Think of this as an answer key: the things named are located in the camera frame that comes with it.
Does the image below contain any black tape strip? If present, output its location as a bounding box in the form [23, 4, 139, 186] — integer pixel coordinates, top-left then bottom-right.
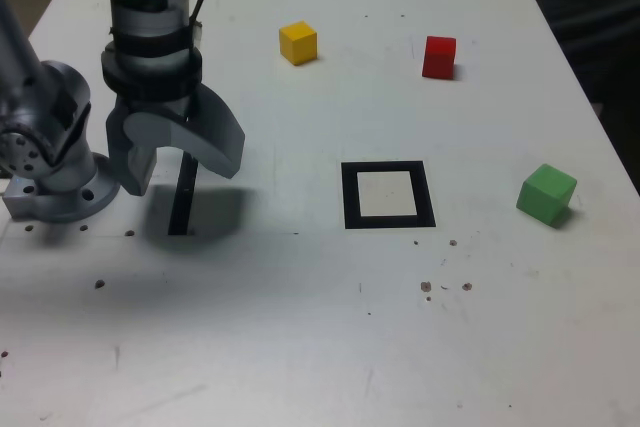
[167, 151, 199, 237]

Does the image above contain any black tape square outline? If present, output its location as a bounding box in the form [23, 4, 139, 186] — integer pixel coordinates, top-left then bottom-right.
[340, 160, 437, 231]

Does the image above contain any yellow cube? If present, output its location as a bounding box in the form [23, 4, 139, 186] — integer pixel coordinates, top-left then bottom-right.
[278, 20, 319, 67]

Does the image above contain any red cube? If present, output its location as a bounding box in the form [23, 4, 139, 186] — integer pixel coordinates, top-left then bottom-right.
[421, 35, 458, 81]

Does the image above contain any green cube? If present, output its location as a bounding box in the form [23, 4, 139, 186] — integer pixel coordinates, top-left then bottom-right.
[515, 163, 579, 227]

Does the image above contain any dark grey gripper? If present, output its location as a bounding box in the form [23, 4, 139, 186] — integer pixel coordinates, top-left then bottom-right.
[105, 83, 247, 197]

